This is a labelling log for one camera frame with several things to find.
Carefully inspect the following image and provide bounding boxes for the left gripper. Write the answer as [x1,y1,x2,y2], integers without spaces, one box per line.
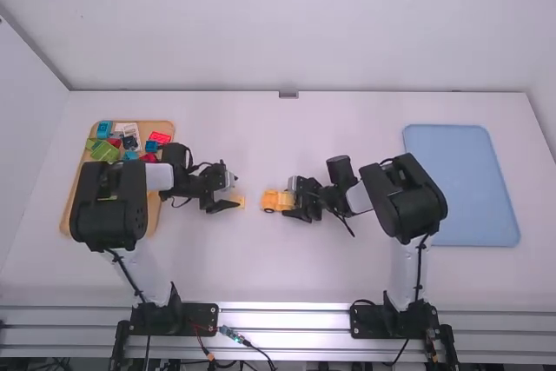
[197,162,242,215]

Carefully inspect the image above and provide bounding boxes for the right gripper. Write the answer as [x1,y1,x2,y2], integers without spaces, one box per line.
[281,176,325,224]

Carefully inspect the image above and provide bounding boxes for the yellow toy car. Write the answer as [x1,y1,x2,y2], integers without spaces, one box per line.
[259,188,299,215]

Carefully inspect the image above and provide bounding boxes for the tan tray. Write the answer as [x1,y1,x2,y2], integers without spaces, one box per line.
[58,118,176,240]

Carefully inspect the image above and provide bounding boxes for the silver rails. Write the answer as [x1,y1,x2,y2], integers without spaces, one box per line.
[0,300,556,366]

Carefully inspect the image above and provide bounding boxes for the white printed toy brick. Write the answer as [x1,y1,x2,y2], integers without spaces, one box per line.
[113,123,141,140]

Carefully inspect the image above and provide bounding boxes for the large green toy brick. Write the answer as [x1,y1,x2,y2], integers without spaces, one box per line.
[89,144,121,162]

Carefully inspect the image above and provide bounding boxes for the blue mat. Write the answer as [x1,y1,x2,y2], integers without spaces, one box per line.
[401,123,521,248]

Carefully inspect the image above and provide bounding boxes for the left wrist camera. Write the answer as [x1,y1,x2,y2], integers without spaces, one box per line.
[216,169,240,193]

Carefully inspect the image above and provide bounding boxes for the black cable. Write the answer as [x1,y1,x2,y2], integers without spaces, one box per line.
[239,335,277,371]
[333,209,356,238]
[157,190,195,210]

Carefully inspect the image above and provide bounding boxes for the red wire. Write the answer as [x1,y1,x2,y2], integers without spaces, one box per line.
[189,321,219,364]

